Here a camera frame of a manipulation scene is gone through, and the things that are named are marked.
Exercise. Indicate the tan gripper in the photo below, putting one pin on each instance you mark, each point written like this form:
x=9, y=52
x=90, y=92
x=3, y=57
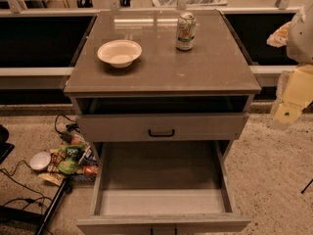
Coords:
x=301, y=38

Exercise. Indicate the grey drawer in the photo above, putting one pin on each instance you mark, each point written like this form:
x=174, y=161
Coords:
x=172, y=127
x=162, y=188

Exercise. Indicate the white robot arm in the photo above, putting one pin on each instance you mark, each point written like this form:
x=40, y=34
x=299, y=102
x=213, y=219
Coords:
x=295, y=88

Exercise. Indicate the grey drawer cabinet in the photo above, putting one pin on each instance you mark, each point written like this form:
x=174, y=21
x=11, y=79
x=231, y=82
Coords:
x=212, y=78

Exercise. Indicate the white green soda can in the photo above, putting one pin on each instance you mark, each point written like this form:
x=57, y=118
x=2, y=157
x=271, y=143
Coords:
x=185, y=33

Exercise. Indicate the black tripod leg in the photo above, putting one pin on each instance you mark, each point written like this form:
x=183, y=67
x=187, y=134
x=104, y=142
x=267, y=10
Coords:
x=305, y=188

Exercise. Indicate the white paper bowl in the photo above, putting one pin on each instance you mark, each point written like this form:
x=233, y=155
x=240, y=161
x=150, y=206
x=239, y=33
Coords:
x=119, y=53

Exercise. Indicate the black power adapter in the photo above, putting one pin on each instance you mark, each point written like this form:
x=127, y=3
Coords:
x=66, y=137

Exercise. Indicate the green snack bag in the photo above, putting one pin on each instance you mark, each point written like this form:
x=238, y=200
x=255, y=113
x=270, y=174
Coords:
x=70, y=164

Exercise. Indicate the tan snack wrapper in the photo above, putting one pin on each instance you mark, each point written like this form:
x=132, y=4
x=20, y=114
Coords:
x=54, y=178

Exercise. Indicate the white bowl on floor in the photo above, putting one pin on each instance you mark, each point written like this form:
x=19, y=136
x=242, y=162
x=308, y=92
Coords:
x=40, y=161

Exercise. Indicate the black stand base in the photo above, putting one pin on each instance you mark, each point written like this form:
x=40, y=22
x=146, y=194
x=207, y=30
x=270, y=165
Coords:
x=40, y=220

